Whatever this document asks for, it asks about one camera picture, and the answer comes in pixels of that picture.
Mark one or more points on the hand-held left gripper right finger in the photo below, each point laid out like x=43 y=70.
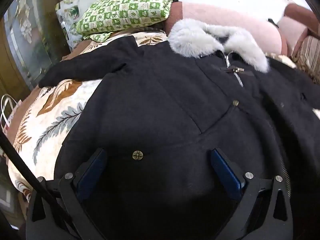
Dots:
x=225 y=173

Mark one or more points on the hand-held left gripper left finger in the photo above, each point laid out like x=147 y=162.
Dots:
x=91 y=173

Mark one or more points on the black coat with fur collar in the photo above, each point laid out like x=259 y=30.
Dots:
x=160 y=100

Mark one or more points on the leaf print bedsheet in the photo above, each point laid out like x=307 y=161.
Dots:
x=50 y=115

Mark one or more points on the brown striped blanket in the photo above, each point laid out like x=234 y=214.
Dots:
x=308 y=52

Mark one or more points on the glass door cabinet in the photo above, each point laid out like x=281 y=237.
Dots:
x=27 y=37

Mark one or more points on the white floral pillow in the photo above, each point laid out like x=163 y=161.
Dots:
x=68 y=17

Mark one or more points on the pink brown folded blanket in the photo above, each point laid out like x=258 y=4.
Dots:
x=225 y=15

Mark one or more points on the small black object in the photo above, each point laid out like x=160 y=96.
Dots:
x=273 y=22

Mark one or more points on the green checked cloth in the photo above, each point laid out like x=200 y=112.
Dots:
x=127 y=7

